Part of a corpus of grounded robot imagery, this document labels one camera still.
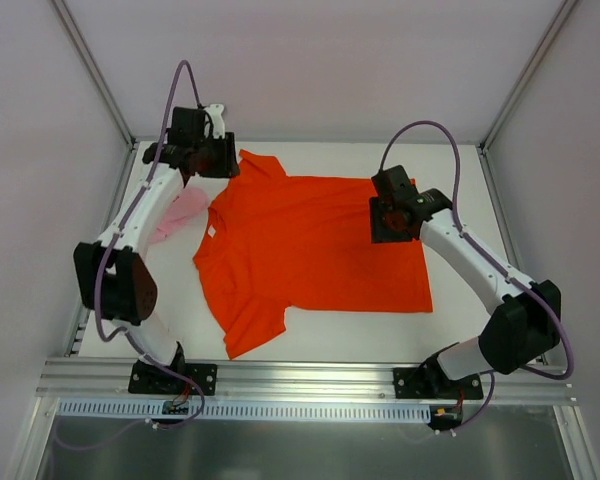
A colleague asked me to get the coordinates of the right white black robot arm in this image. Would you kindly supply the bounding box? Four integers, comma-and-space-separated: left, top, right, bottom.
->
369, 166, 561, 398

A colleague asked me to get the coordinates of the orange t shirt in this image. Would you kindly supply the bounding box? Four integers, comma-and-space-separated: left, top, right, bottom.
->
193, 150, 433, 359

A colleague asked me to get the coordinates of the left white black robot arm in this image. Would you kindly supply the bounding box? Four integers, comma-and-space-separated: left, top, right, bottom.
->
73, 103, 239, 395

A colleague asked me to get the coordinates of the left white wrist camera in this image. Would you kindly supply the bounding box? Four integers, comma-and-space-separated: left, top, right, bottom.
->
204, 103, 226, 139

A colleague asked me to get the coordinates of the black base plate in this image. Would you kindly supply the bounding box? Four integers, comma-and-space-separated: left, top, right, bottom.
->
127, 361, 217, 396
392, 367, 484, 400

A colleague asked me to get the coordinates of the aluminium mounting rail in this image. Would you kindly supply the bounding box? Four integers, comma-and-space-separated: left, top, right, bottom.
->
35, 357, 578, 406

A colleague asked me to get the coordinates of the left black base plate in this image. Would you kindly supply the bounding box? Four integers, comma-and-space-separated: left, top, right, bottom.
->
127, 361, 217, 396

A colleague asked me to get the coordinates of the left aluminium frame post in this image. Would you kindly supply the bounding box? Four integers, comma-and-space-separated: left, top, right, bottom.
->
49, 0, 136, 147

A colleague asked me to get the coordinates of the aluminium frame post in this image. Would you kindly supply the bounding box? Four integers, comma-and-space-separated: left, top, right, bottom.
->
479, 0, 580, 150
49, 0, 136, 147

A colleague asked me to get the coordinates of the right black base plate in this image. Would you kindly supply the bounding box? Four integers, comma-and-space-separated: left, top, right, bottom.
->
392, 367, 484, 400

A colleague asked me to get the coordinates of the pink t shirt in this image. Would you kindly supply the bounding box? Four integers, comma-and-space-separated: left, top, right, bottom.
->
150, 187, 210, 244

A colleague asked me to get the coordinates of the right aluminium frame post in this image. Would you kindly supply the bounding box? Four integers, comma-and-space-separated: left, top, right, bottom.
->
479, 0, 580, 150

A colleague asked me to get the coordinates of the white slotted cable duct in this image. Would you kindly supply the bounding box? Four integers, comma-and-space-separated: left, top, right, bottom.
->
56, 398, 431, 424

